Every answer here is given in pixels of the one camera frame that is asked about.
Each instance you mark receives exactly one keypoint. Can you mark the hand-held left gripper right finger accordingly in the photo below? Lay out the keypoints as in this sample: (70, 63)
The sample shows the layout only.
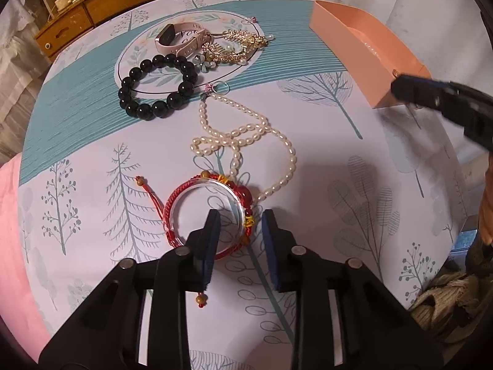
(269, 246)

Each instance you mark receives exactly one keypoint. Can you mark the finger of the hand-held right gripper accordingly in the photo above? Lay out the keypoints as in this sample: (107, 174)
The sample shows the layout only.
(427, 94)

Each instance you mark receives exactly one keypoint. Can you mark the grey flower hair clip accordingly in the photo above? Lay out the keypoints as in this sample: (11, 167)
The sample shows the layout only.
(206, 63)

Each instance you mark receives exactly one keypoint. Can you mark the white lace cloth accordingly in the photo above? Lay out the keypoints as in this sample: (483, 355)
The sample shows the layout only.
(19, 65)

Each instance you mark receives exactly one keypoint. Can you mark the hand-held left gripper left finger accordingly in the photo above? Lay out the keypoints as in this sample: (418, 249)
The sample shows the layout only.
(212, 239)

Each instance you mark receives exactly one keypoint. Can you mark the tree print tablecloth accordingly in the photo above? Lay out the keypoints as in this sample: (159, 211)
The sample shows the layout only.
(115, 200)

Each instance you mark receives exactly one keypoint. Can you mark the gold leaf hair ornament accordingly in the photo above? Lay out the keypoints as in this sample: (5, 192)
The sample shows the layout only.
(246, 38)

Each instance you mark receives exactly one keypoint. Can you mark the wooden desk with drawers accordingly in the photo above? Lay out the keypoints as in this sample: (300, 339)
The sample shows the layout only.
(115, 0)

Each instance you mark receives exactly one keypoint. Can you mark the pink cardboard box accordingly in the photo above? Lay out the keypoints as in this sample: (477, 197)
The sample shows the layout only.
(358, 42)

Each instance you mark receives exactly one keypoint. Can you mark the pink smartwatch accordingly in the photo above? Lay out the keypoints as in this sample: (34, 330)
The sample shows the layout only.
(185, 38)

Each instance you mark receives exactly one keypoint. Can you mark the person's knit clothing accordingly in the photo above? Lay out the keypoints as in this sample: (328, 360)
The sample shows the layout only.
(446, 300)

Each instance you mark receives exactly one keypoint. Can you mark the pink blanket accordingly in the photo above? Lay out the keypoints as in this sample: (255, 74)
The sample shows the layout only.
(19, 258)

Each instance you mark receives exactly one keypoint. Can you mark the person's right forearm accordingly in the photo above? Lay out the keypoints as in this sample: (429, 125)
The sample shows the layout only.
(487, 216)

